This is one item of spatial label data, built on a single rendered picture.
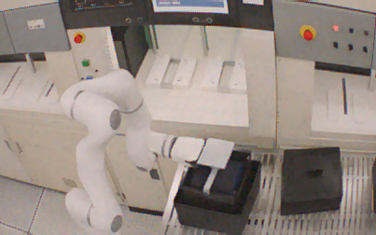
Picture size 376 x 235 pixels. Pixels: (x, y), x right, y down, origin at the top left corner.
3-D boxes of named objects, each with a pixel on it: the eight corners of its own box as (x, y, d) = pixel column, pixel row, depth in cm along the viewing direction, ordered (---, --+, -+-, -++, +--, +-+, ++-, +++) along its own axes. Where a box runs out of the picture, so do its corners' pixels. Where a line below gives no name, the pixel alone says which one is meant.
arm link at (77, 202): (112, 252, 163) (92, 221, 146) (76, 231, 170) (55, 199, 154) (128, 231, 169) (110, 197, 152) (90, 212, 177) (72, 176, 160)
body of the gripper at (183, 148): (178, 144, 183) (207, 149, 180) (168, 164, 177) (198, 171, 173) (175, 130, 178) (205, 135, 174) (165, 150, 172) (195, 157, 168)
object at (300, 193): (280, 215, 187) (282, 200, 177) (281, 162, 207) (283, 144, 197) (340, 209, 182) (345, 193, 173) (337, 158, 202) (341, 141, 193)
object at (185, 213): (201, 174, 209) (196, 148, 197) (261, 186, 200) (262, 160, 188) (177, 223, 192) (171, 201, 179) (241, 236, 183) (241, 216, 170)
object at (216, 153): (206, 174, 204) (199, 121, 182) (252, 183, 197) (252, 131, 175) (186, 218, 189) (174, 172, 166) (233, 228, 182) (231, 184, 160)
